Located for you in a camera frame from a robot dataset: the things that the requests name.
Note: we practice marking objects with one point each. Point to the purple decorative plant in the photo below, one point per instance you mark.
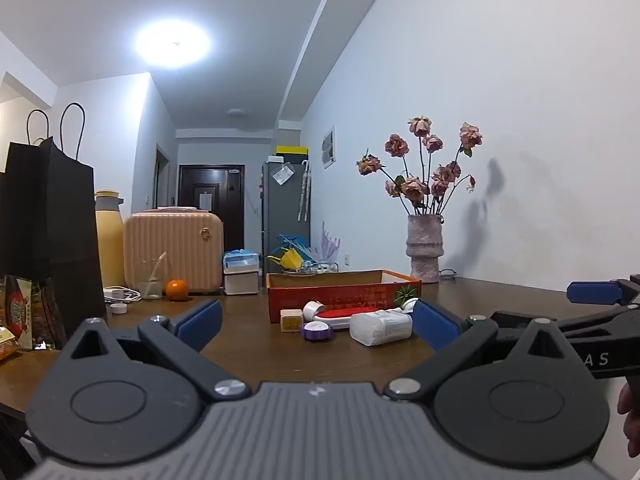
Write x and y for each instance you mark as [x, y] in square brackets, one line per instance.
[331, 245]

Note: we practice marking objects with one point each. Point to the pink ribbed suitcase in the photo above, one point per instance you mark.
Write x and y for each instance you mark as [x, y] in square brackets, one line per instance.
[172, 250]

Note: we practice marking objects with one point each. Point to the yellow box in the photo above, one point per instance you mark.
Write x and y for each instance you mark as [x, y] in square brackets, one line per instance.
[291, 150]

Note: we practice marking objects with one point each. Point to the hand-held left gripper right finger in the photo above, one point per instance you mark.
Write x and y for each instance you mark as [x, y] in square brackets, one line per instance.
[435, 327]

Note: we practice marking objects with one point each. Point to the side door frame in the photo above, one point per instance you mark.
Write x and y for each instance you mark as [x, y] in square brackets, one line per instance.
[161, 175]

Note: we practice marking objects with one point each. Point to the flat red gold snack packet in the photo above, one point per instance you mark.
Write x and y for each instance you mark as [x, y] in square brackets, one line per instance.
[6, 345]

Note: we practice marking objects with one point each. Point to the white square tin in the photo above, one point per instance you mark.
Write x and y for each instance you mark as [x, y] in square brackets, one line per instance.
[291, 321]

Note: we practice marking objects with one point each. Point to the small ceiling lamp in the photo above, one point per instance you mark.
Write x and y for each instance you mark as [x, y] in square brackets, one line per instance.
[237, 112]

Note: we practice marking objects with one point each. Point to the white tissue pack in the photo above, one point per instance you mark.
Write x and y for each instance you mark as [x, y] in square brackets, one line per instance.
[380, 327]

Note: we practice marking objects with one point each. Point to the paper sheet on refrigerator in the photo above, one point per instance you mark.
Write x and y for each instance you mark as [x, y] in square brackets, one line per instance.
[282, 175]

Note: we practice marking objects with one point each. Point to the white storage box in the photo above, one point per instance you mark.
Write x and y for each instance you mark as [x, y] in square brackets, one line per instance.
[241, 284]

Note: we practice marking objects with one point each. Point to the hanging folded umbrella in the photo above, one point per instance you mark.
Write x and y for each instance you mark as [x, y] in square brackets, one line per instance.
[304, 190]

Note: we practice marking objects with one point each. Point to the yellow watering can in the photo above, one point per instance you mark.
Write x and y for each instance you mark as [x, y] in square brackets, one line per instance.
[290, 260]

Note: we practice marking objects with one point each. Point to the grey refrigerator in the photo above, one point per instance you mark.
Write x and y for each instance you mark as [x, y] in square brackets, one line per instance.
[282, 210]

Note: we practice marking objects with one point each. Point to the small white cap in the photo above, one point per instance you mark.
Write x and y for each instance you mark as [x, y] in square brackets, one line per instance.
[117, 308]

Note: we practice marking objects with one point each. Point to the orange fruit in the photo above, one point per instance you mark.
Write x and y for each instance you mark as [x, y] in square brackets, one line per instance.
[177, 290]

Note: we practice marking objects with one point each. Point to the snack packets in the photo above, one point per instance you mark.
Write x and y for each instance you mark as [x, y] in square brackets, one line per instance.
[22, 310]

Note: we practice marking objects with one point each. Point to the framed wall picture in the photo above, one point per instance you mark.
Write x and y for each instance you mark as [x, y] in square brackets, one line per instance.
[328, 147]

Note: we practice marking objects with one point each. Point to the red orange cardboard box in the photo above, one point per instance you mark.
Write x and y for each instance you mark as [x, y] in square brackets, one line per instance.
[345, 295]

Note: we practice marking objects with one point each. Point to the glass cup with straw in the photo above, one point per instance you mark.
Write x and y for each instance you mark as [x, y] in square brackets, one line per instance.
[150, 285]

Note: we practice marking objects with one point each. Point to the pink textured vase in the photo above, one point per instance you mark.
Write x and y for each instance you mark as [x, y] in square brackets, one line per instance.
[425, 250]

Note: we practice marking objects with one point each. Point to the black paper bag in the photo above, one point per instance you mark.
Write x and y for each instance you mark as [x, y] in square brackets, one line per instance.
[50, 210]

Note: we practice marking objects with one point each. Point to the bright round ceiling light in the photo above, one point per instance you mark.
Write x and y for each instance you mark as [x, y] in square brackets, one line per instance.
[172, 44]

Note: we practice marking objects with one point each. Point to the purple round container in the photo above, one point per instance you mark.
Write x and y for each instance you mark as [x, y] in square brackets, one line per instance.
[316, 332]

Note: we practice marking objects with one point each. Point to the small white round container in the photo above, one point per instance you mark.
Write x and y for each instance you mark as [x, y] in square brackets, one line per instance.
[407, 306]

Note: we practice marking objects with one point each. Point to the person's right hand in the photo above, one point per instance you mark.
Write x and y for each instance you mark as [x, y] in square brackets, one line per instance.
[632, 410]

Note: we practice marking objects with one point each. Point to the white paper note on door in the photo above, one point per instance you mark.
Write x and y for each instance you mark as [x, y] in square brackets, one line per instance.
[205, 200]

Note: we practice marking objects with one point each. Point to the dark brown door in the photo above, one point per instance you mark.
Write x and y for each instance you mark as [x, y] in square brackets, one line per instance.
[230, 210]

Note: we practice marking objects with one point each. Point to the white tape roll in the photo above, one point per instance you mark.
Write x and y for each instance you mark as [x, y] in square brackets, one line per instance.
[313, 311]

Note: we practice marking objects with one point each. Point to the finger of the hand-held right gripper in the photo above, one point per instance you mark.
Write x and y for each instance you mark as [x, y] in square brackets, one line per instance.
[510, 320]
[592, 292]

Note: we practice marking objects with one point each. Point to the dried pink rose bouquet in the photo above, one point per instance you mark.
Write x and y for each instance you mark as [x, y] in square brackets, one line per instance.
[415, 187]

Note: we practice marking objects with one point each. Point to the red case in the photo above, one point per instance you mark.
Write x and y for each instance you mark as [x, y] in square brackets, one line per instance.
[345, 314]

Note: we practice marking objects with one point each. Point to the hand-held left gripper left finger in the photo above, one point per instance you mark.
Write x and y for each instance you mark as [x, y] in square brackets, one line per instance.
[202, 322]

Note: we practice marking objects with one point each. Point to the yellow thermos bottle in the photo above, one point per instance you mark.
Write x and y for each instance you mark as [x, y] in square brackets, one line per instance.
[110, 240]

